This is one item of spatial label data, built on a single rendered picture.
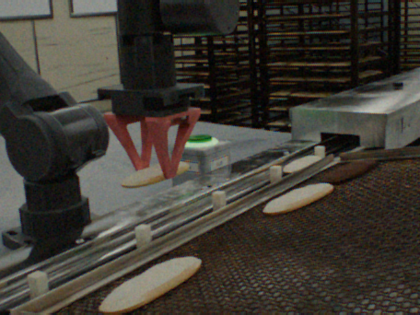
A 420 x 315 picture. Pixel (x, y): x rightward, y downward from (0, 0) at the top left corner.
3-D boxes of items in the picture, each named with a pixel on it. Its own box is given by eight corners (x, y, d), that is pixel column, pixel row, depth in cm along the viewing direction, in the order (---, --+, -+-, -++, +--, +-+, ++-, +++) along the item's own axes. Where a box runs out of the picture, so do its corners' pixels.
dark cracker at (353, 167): (356, 164, 74) (355, 156, 74) (385, 163, 72) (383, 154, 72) (314, 185, 67) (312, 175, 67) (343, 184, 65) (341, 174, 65)
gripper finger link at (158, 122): (165, 189, 61) (158, 98, 58) (115, 180, 65) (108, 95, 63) (205, 173, 66) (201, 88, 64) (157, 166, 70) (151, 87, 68)
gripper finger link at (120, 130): (155, 187, 61) (148, 97, 59) (107, 179, 66) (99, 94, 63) (195, 171, 67) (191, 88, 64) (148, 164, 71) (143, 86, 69)
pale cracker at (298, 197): (314, 188, 66) (312, 179, 66) (343, 188, 63) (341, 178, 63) (254, 215, 59) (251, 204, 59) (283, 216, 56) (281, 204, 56)
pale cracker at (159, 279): (176, 262, 48) (173, 249, 48) (214, 262, 46) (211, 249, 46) (87, 314, 40) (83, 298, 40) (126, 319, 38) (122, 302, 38)
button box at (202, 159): (201, 200, 100) (197, 135, 98) (239, 206, 96) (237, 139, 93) (169, 214, 94) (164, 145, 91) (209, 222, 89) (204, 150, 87)
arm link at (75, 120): (56, 180, 79) (25, 191, 75) (47, 104, 77) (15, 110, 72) (109, 186, 74) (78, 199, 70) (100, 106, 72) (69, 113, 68)
